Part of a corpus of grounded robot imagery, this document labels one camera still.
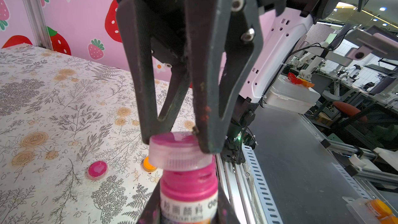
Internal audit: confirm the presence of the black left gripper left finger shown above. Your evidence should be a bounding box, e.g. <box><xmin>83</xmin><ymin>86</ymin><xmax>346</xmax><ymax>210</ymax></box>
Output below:
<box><xmin>136</xmin><ymin>188</ymin><xmax>161</xmax><ymax>224</ymax></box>

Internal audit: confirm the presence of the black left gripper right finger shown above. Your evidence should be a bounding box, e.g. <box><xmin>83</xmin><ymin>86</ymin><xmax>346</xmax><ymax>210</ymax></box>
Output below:
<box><xmin>216</xmin><ymin>183</ymin><xmax>240</xmax><ymax>224</ymax></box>

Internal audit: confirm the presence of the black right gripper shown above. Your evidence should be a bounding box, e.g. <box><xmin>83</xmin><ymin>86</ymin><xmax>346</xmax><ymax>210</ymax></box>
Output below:
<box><xmin>116</xmin><ymin>0</ymin><xmax>286</xmax><ymax>153</ymax></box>

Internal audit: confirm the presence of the magenta paint jar with label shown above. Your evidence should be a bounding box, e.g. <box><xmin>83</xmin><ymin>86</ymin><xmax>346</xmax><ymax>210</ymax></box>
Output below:
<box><xmin>160</xmin><ymin>161</ymin><xmax>218</xmax><ymax>224</ymax></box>

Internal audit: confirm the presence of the magenta jar lid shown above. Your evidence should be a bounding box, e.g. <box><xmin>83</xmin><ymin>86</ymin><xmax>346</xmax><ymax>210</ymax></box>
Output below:
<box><xmin>87</xmin><ymin>161</ymin><xmax>108</xmax><ymax>180</ymax></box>
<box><xmin>148</xmin><ymin>132</ymin><xmax>213</xmax><ymax>172</ymax></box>

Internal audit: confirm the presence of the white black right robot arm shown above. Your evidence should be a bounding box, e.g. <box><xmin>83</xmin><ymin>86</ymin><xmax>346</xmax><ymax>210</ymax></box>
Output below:
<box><xmin>116</xmin><ymin>0</ymin><xmax>340</xmax><ymax>154</ymax></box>

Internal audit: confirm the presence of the orange jar lid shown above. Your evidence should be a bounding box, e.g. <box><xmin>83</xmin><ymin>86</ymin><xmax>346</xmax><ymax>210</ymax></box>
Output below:
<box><xmin>142</xmin><ymin>156</ymin><xmax>157</xmax><ymax>173</ymax></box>

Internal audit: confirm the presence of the floral patterned table mat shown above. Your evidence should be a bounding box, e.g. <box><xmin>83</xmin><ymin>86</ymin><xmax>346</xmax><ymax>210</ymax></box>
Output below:
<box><xmin>1</xmin><ymin>44</ymin><xmax>162</xmax><ymax>224</ymax></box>

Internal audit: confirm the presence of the white plastic storage box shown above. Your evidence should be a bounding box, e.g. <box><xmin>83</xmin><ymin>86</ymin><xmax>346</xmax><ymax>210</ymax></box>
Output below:
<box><xmin>264</xmin><ymin>75</ymin><xmax>321</xmax><ymax>114</ymax></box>

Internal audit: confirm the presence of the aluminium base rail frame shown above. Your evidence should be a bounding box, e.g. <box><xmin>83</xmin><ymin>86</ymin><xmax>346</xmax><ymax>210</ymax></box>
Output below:
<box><xmin>215</xmin><ymin>145</ymin><xmax>283</xmax><ymax>224</ymax></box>

